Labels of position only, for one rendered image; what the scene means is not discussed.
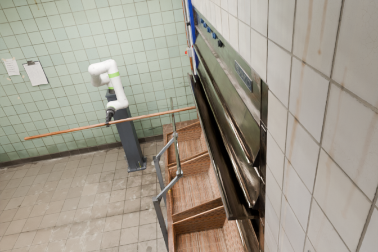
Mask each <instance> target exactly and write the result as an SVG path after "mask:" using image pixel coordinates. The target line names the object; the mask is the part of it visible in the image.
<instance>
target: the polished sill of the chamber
mask: <svg viewBox="0 0 378 252"><path fill-rule="evenodd" d="M249 222H250V225H251V228H252V230H253V233H254V236H255V239H256V241H257V244H258V247H259V219H249Z"/></svg>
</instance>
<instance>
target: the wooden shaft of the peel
mask: <svg viewBox="0 0 378 252"><path fill-rule="evenodd" d="M192 109H196V106H191V107H185V108H181V109H175V110H169V111H164V112H158V113H154V114H148V115H142V116H137V117H133V118H127V119H121V120H115V121H110V122H109V123H108V124H105V123H100V124H94V125H88V126H84V127H79V128H73V129H67V130H61V131H57V132H51V133H45V134H40V135H36V136H30V137H25V138H24V140H32V139H35V138H41V137H47V136H52V135H57V134H63V133H68V132H74V131H80V130H84V129H89V128H95V127H101V126H105V125H111V124H116V123H122V122H128V121H132V120H138V119H144V118H149V117H153V116H159V115H165V114H171V113H177V112H180V111H186V110H192Z"/></svg>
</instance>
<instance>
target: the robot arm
mask: <svg viewBox="0 0 378 252"><path fill-rule="evenodd" d="M88 71H89V73H90V75H91V85H93V86H94V87H100V86H104V85H106V84H107V87H108V88H109V94H116V97H117V99H118V100H117V101H111V102H109V103H108V104H107V109H106V112H105V113H106V119H105V120H106V122H105V124H108V123H109V122H111V121H112V120H111V119H112V117H113V116H114V114H115V112H116V111H117V110H119V109H125V108H127V107H128V105H129V103H128V100H127V98H126V96H125V93H124V89H123V86H122V81H121V78H120V74H119V70H118V66H117V64H116V62H115V61H114V60H112V59H109V60H106V61H104V62H99V63H96V64H91V65H90V66H89V68H88Z"/></svg>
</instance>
